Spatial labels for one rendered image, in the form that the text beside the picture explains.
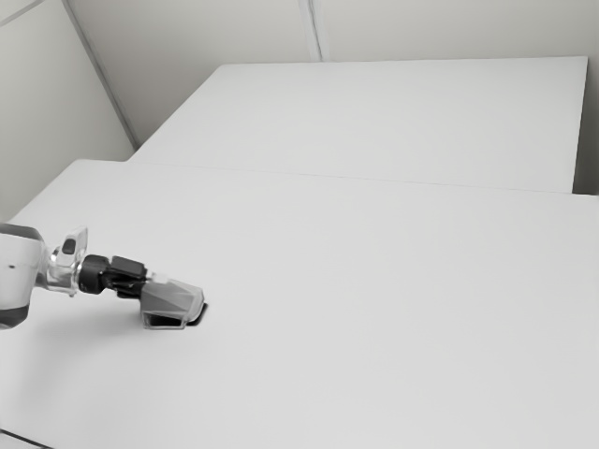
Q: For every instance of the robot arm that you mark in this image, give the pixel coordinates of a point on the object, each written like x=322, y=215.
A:
x=18, y=273

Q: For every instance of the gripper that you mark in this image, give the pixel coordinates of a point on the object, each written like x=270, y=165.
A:
x=93, y=273

